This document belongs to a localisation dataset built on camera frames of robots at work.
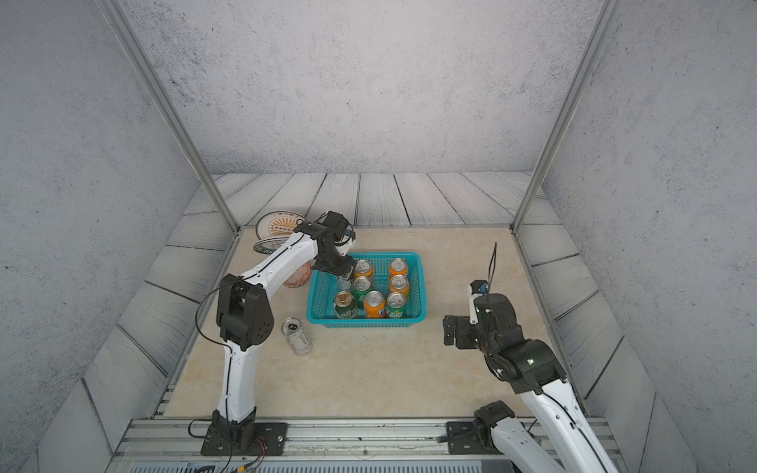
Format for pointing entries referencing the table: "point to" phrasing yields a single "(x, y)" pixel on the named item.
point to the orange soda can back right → (397, 266)
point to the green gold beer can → (344, 304)
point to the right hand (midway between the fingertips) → (464, 321)
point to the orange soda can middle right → (398, 283)
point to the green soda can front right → (396, 305)
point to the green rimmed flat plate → (270, 245)
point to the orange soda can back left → (362, 268)
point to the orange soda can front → (375, 304)
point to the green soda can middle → (362, 285)
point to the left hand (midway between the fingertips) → (349, 272)
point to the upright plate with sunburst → (277, 224)
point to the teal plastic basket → (323, 286)
